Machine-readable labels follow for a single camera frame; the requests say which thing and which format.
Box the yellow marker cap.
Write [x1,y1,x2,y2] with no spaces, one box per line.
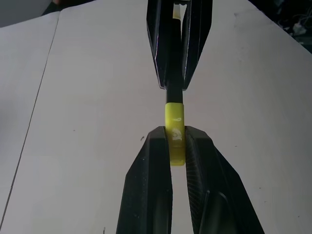
[164,102,187,167]

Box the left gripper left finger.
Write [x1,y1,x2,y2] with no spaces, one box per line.
[116,126,174,234]

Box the black marker body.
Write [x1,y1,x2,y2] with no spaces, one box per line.
[165,4,184,105]

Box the pale crumpled background object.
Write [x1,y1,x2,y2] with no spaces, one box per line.
[292,21,308,35]

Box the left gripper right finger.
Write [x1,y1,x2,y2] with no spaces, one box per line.
[185,125,265,234]

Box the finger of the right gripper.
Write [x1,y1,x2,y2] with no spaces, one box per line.
[181,0,212,91]
[146,0,175,89]

